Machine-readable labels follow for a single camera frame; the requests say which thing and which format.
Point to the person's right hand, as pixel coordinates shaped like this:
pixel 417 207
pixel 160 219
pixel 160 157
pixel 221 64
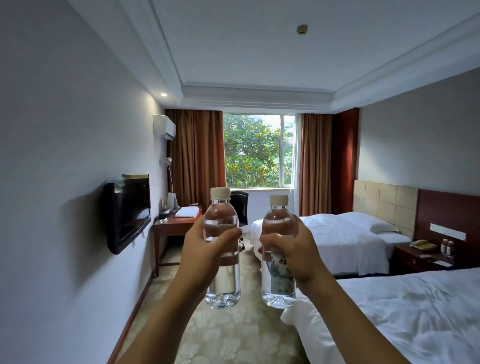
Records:
pixel 296 255

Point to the person's left hand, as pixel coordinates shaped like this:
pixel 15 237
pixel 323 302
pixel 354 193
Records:
pixel 198 258

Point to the person's left thumb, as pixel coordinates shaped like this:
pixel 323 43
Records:
pixel 225 237

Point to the person's right thumb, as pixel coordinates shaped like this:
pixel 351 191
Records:
pixel 275 241

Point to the clear plastic water bottle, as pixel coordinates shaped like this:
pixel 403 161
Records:
pixel 222 262

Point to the labelled clear water bottle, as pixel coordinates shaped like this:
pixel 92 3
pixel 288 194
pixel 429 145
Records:
pixel 279 273

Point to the person's left forearm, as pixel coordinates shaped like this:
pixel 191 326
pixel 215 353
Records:
pixel 165 318

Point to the person's right forearm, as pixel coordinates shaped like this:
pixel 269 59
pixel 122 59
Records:
pixel 345 318

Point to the black office chair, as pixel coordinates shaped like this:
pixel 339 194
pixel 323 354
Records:
pixel 240 206

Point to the folded white towel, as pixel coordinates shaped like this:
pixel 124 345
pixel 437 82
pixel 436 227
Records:
pixel 187 212

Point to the brown wooden desk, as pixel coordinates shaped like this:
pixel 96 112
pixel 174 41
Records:
pixel 168 232

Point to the tissue box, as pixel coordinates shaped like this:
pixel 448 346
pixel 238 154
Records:
pixel 165 213

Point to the white standing card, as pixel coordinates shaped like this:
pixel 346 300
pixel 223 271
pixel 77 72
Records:
pixel 170 201

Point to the bed with white bedding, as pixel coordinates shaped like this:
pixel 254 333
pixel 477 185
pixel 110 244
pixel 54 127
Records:
pixel 393 315
pixel 345 240

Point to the white sheer curtain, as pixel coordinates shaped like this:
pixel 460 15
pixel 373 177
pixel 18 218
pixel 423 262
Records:
pixel 296 165

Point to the brown curtain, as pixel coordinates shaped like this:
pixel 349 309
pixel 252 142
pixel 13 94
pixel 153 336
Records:
pixel 315 165
pixel 197 157

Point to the silver floor lamp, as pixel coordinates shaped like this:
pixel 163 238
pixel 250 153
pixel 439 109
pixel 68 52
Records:
pixel 169 172

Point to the window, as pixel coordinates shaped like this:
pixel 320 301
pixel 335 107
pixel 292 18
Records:
pixel 258 150

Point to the white pillow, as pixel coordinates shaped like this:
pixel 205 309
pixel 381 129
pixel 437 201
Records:
pixel 375 223

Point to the beige padded headboard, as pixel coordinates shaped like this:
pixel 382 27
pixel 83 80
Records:
pixel 386 202

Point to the white air conditioner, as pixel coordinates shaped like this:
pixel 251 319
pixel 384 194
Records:
pixel 165 126

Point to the dark wooden nightstand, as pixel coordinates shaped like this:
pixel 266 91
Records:
pixel 416 260

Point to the beige telephone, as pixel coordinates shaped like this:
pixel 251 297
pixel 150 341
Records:
pixel 423 245

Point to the dark red wooden headboard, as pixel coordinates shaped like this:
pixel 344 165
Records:
pixel 450 228

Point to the ceiling smoke detector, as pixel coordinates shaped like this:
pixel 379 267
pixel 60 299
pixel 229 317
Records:
pixel 302 29

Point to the black wall-mounted television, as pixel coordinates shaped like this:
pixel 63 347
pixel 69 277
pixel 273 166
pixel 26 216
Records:
pixel 127 213

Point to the white wall switch panel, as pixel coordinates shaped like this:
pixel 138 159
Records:
pixel 447 231

